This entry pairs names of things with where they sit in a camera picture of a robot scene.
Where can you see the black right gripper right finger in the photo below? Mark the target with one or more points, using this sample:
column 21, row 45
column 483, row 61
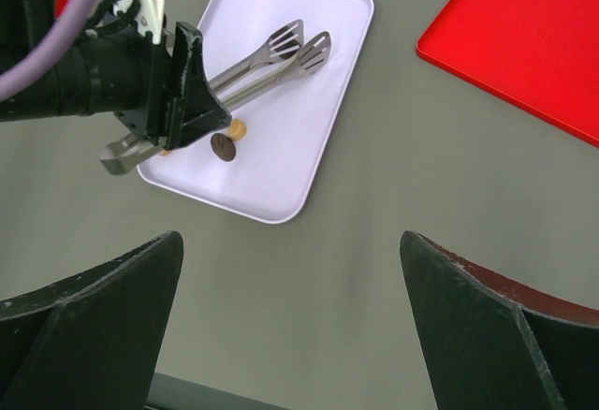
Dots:
column 490, row 342

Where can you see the dark oval leaf chocolate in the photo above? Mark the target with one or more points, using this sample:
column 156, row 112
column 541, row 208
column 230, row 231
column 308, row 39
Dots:
column 223, row 147

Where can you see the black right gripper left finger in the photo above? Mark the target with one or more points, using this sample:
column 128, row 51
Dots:
column 91, row 340

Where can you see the lavender plastic tray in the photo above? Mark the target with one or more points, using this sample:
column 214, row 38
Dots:
column 288, row 128

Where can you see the metal serving tongs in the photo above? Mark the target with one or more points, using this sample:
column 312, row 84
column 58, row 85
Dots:
column 250, row 78

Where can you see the red box lid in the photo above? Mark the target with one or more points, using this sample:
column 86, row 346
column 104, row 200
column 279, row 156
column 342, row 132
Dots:
column 538, row 55

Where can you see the dark fluted round chocolate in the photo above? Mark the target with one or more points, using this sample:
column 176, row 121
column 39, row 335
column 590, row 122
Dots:
column 287, row 50

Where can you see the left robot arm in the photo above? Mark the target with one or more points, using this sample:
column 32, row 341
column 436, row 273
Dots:
column 33, row 40

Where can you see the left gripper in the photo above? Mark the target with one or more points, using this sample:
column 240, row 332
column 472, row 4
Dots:
column 123, row 74

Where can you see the small caramel oval chocolate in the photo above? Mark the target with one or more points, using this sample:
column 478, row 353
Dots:
column 237, row 130

